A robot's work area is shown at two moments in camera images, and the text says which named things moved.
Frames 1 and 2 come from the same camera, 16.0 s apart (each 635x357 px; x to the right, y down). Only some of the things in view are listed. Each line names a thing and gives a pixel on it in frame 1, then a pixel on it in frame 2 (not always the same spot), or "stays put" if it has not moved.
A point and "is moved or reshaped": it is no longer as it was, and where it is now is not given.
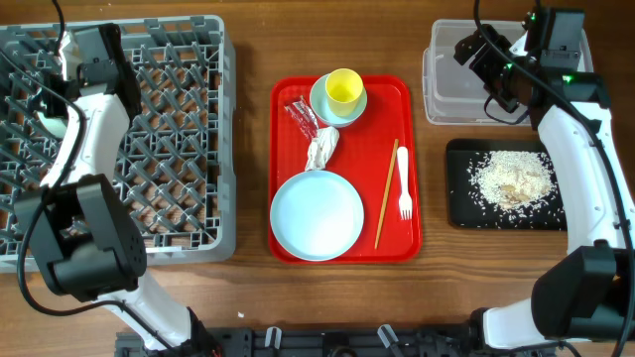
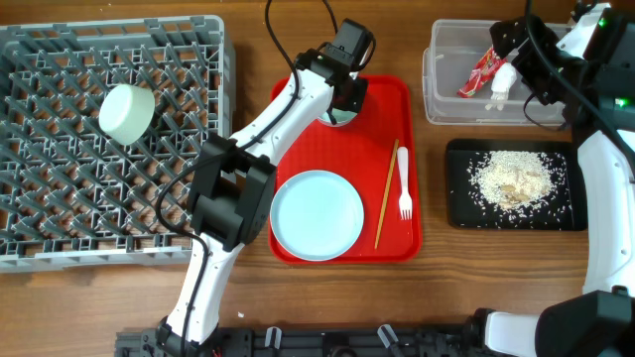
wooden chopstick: x=386 y=193 stays put
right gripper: x=482 y=65 to x=503 y=49
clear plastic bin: x=453 y=93 stays put
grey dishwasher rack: x=178 y=174 stays put
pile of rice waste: x=513 y=179 stays put
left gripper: x=55 y=106 to x=357 y=102
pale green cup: x=56 y=126 is moved or reshaped
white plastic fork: x=405 y=200 stays put
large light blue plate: x=317 y=215 stays put
